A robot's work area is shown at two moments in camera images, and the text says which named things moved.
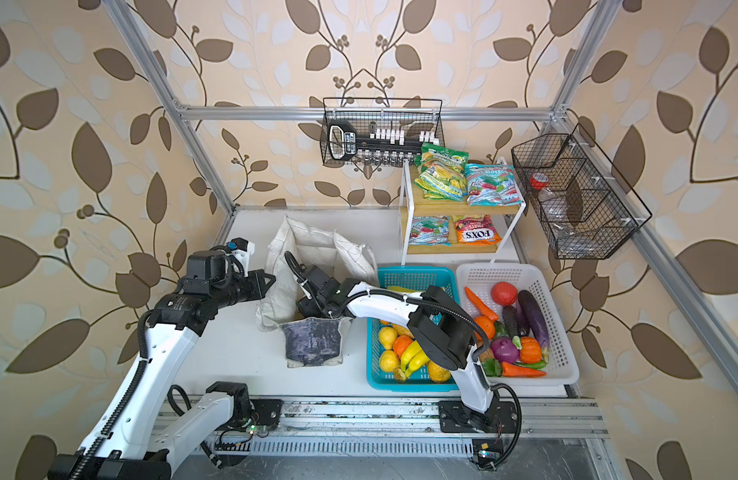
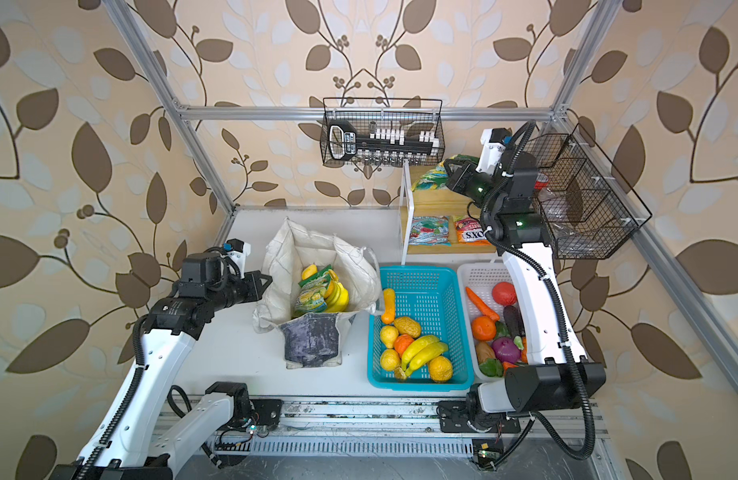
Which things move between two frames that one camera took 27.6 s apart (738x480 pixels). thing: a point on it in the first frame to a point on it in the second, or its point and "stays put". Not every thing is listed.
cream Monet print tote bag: (310, 341) stays put
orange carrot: (481, 305) stays put
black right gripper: (305, 304) to (458, 181)
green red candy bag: (431, 230) stays put
